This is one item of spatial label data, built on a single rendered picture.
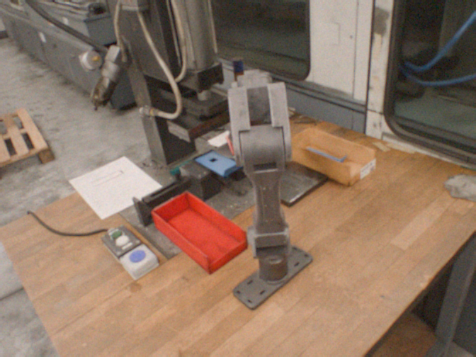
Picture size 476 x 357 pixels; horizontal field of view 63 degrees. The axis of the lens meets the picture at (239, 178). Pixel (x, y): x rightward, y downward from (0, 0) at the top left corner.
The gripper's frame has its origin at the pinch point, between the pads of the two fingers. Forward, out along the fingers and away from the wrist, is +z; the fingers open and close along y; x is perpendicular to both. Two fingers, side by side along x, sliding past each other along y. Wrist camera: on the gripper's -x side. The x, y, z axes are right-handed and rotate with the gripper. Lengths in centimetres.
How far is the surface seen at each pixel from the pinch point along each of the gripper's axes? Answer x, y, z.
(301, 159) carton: -24.4, -6.0, 10.5
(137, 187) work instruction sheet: 18.0, 20.8, 29.2
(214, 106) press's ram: 0.1, 12.9, -6.9
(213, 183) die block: 3.8, 2.5, 14.0
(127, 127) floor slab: -75, 189, 224
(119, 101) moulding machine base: -88, 227, 229
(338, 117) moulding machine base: -62, 4, 20
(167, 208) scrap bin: 19.6, 2.7, 14.3
